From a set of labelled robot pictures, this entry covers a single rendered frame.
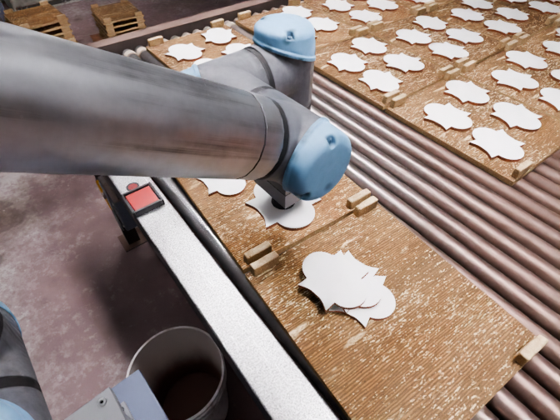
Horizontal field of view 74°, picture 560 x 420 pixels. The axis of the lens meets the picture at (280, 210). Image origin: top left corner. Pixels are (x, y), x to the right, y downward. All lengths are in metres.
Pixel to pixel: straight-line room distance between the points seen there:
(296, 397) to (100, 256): 1.60
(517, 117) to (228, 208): 0.87
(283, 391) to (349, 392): 0.10
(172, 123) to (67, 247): 2.01
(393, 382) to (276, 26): 0.54
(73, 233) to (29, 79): 2.08
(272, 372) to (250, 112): 0.49
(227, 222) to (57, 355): 1.24
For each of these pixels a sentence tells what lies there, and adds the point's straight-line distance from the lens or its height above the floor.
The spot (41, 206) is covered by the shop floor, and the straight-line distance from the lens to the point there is 2.53.
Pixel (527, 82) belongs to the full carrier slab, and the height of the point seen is 0.95.
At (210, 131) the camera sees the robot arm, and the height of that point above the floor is 1.41.
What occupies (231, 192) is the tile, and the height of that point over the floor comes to 0.94.
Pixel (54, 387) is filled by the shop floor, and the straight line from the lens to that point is 1.86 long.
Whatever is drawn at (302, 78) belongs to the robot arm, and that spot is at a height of 1.33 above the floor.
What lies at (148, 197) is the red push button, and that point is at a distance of 0.93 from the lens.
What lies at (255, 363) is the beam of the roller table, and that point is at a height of 0.92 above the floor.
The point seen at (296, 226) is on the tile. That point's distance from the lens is 0.63.
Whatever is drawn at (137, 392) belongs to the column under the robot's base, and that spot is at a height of 0.87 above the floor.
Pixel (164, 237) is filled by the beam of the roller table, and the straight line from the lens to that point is 0.86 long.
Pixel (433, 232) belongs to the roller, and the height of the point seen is 0.92.
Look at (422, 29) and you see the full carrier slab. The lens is 1.77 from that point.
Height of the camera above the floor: 1.56
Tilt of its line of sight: 48 degrees down
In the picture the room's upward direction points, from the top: straight up
